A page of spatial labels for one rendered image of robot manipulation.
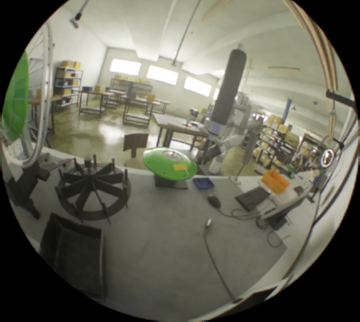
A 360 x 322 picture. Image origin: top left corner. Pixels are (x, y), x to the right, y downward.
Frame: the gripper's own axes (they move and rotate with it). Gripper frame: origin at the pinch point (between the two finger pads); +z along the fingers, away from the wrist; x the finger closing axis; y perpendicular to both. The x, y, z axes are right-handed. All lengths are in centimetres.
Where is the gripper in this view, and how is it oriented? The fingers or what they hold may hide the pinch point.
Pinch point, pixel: (193, 158)
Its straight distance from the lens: 72.2
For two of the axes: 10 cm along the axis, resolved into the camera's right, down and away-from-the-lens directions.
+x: -3.4, -4.3, 8.4
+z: -9.0, 4.1, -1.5
